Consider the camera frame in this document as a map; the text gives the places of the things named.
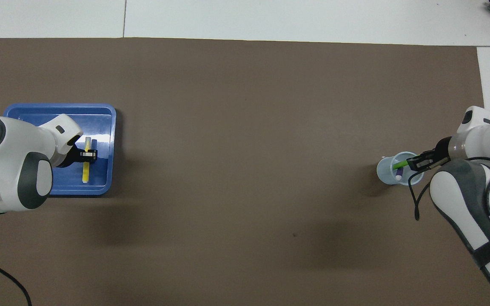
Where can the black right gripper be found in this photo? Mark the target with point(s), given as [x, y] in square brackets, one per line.
[442, 153]

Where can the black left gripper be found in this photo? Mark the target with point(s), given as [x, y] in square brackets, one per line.
[72, 157]

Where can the yellow highlighter pen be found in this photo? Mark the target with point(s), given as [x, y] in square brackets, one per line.
[86, 172]

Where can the green highlighter pen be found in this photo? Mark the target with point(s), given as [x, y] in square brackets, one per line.
[399, 165]

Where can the purple highlighter pen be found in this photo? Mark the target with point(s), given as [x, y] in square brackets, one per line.
[399, 175]

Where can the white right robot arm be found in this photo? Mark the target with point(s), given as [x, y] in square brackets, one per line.
[474, 199]

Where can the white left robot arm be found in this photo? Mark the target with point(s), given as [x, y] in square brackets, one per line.
[11, 161]

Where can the blue plastic tray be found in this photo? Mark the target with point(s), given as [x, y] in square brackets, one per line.
[100, 127]

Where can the translucent plastic pen cup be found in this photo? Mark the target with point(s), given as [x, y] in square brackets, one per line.
[383, 172]

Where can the brown table mat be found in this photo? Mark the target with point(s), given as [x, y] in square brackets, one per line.
[245, 127]

